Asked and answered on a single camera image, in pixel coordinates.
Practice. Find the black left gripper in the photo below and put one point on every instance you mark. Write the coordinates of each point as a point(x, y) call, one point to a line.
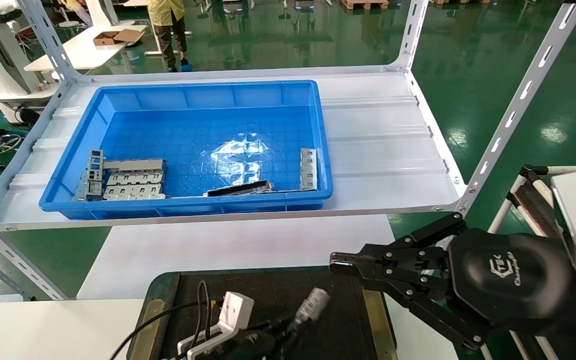
point(248, 347)

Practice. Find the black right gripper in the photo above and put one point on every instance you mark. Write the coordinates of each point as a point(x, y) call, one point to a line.
point(508, 280)

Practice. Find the black tray container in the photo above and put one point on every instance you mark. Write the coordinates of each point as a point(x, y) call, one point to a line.
point(248, 285)

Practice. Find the dark long metal part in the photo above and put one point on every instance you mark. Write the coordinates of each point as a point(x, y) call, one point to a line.
point(238, 189)

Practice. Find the flat grey metal part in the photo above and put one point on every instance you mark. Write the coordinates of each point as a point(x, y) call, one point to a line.
point(130, 190)
point(133, 178)
point(133, 197)

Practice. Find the long grey metal part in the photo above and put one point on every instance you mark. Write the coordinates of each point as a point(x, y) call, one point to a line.
point(133, 165)

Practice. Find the small grey metal part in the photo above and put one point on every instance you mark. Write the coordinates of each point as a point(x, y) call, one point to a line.
point(88, 189)

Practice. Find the white rack shelf board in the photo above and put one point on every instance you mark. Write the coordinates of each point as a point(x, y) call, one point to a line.
point(378, 150)

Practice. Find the large blue plastic bin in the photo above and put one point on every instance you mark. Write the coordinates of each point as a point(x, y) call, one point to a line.
point(208, 135)

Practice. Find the wooden pallet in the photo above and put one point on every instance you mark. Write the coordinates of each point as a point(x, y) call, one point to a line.
point(365, 4)

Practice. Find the person in yellow coat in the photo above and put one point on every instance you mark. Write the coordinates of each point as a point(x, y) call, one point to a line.
point(168, 30)

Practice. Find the open flat cardboard box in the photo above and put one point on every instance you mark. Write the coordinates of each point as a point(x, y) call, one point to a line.
point(118, 36)

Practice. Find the white background table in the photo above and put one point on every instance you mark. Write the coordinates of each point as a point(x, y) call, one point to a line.
point(68, 55)

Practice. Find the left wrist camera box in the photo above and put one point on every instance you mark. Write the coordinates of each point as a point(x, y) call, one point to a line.
point(235, 307)

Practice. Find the white tube frame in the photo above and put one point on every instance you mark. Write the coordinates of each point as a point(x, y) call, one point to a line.
point(498, 220)

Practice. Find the grey perforated rack post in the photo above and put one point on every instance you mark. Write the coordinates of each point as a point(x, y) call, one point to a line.
point(523, 95)
point(413, 30)
point(48, 40)
point(18, 260)

